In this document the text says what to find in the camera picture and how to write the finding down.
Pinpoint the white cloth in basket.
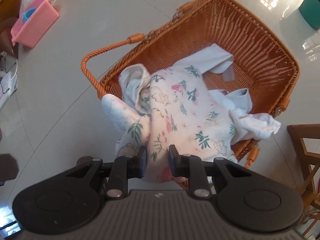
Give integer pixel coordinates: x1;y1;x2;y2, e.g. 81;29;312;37
174;44;281;145

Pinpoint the floral white baby garment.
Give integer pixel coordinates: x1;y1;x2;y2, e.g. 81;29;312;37
101;64;236;183

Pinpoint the orange wicker basket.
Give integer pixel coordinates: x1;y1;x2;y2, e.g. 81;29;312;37
81;0;299;183

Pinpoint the pink plastic box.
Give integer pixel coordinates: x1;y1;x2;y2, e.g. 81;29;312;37
10;0;60;48

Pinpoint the teal trash bin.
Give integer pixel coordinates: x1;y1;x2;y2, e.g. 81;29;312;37
299;0;320;31

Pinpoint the wooden chair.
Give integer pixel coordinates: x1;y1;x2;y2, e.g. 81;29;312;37
286;123;320;235

